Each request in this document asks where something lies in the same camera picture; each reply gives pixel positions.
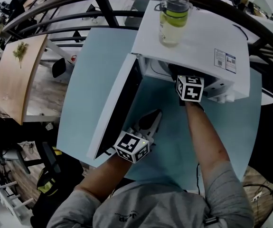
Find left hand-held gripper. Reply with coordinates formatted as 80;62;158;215
113;108;163;164

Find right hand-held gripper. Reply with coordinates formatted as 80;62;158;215
168;64;205;106

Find white microwave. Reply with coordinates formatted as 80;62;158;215
86;0;250;161

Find person's right forearm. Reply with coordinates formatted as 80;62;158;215
185;101;231;175

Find person's left forearm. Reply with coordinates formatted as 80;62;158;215
74;152;133;203

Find glass microwave turntable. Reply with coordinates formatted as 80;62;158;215
150;59;174;77

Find clear green water bottle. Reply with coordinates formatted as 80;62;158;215
154;0;194;48

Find person's grey shirt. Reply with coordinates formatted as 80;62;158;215
47;160;254;228

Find black waste bin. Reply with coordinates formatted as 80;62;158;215
52;57;66;78

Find black office chair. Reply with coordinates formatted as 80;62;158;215
29;141;85;223

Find black metal railing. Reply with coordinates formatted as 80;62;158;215
2;0;273;64

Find wooden table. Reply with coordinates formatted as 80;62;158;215
0;34;48;125

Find green plant sprig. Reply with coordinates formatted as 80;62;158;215
12;41;29;69

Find white wooden rack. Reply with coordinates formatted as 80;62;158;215
0;179;35;223

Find black power cable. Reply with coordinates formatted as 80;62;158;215
196;162;201;196

